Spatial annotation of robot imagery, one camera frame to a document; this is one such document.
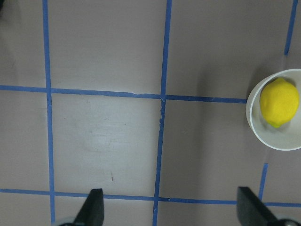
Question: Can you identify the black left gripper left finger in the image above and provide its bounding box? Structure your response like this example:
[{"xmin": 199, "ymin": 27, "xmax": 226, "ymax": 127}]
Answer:
[{"xmin": 73, "ymin": 189, "xmax": 104, "ymax": 226}]

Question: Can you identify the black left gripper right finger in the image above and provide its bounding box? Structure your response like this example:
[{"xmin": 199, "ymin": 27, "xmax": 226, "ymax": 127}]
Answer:
[{"xmin": 237, "ymin": 186, "xmax": 282, "ymax": 226}]

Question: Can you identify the white ceramic bowl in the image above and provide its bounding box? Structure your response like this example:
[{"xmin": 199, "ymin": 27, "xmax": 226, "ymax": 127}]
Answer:
[{"xmin": 246, "ymin": 69, "xmax": 301, "ymax": 151}]

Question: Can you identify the yellow lemon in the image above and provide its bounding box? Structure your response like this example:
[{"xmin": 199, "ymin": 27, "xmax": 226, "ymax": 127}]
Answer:
[{"xmin": 260, "ymin": 78, "xmax": 300, "ymax": 128}]

